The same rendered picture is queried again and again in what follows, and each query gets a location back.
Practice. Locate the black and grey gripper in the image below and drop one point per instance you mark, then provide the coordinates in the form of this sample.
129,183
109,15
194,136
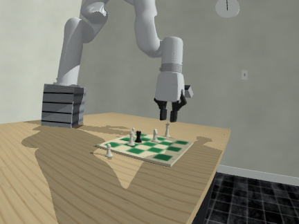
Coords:
170,88

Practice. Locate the black rook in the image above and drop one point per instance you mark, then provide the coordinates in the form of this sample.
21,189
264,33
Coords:
138,137

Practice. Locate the green and cream chessboard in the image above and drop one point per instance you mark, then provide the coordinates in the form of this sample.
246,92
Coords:
164,152

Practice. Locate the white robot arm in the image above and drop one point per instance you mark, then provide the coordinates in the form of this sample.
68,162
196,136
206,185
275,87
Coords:
170,49

